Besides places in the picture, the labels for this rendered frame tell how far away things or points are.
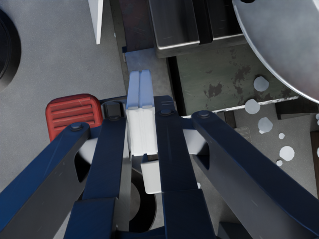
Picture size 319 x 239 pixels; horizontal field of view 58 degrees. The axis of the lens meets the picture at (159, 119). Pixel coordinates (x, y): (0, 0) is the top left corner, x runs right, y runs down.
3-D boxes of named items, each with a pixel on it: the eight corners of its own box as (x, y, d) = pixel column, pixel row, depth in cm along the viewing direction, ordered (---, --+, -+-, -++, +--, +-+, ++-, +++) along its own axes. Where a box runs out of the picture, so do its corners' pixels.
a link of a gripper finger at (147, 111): (140, 107, 15) (154, 105, 15) (140, 69, 21) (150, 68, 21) (145, 156, 16) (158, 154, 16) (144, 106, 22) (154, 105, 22)
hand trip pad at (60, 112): (117, 147, 39) (107, 154, 31) (72, 155, 38) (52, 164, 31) (107, 96, 39) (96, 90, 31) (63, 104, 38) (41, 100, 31)
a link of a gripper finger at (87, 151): (130, 163, 14) (70, 169, 14) (133, 119, 19) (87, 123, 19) (126, 137, 14) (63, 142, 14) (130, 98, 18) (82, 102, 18)
